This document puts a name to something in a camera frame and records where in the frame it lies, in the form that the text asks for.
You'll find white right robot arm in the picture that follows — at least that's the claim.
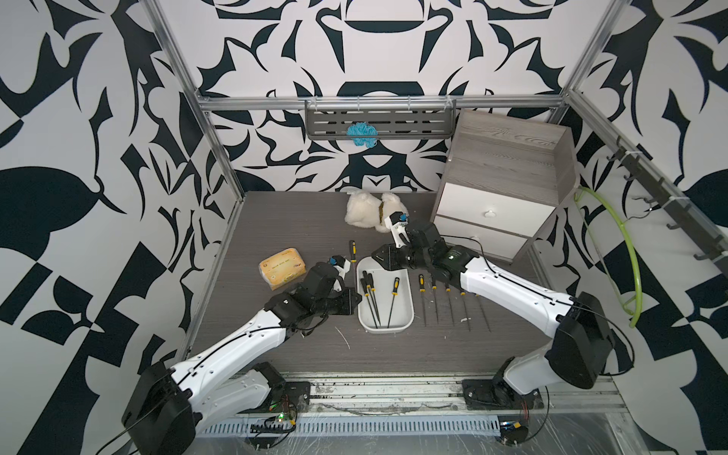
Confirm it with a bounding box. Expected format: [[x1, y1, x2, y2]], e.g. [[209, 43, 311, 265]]
[[373, 212, 615, 408]]

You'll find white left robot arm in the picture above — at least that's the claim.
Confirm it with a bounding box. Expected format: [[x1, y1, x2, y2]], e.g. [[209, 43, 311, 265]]
[[121, 255, 361, 454]]

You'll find white plastic storage box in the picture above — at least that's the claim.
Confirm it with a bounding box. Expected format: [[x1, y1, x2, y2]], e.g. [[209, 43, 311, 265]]
[[356, 257, 415, 335]]

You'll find yellow sponge block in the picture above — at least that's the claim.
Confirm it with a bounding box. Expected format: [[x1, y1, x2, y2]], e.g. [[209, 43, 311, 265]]
[[259, 248, 306, 290]]

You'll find white plush toy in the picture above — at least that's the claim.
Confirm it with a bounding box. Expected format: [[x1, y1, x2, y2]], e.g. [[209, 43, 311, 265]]
[[344, 191, 409, 233]]

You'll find grey wooden drawer cabinet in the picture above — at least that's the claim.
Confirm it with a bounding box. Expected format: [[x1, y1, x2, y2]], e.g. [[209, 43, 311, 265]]
[[431, 111, 579, 263]]

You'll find teal crumpled cloth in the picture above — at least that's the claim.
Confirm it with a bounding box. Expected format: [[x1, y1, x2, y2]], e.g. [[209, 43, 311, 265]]
[[346, 122, 378, 149]]

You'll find green hoop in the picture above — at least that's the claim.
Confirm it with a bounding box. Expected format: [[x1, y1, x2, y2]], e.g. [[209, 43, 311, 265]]
[[573, 186, 644, 329]]

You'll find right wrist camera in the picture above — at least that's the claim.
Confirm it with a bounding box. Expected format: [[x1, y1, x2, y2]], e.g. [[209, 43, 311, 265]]
[[384, 212, 411, 248]]

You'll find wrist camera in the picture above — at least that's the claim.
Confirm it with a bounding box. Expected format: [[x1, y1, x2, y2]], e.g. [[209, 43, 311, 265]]
[[384, 212, 411, 248], [329, 255, 351, 292]]

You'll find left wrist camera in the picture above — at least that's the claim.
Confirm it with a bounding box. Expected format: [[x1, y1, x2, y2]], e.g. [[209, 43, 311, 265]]
[[329, 255, 351, 292]]

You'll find grey slotted wall shelf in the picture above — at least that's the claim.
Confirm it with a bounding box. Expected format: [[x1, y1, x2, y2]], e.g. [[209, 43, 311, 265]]
[[304, 104, 456, 140]]

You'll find white perforated cable duct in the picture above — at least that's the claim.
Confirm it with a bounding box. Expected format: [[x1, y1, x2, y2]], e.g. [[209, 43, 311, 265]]
[[201, 414, 501, 438]]

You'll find grey wall hook rail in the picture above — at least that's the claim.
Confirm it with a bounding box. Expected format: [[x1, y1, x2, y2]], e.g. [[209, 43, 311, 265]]
[[610, 136, 727, 275]]

